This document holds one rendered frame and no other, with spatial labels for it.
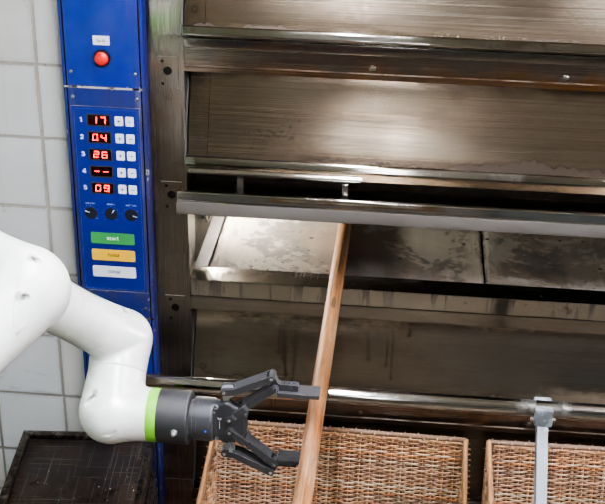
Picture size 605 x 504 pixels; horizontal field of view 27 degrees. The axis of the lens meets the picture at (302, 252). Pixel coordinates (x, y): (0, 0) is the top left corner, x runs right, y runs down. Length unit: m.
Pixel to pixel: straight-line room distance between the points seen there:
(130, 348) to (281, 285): 0.52
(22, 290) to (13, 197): 0.90
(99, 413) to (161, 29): 0.74
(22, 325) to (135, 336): 0.47
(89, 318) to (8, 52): 0.65
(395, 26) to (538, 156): 0.37
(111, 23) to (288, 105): 0.37
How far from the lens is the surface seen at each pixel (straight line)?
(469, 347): 2.64
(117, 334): 2.12
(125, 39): 2.38
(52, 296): 1.73
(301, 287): 2.57
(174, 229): 2.55
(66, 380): 2.79
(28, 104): 2.51
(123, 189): 2.50
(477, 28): 2.33
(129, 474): 2.60
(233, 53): 2.39
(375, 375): 2.65
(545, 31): 2.34
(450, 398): 2.25
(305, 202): 2.33
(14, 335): 1.72
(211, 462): 2.70
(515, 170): 2.42
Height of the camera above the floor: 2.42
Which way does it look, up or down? 27 degrees down
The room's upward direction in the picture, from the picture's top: 1 degrees clockwise
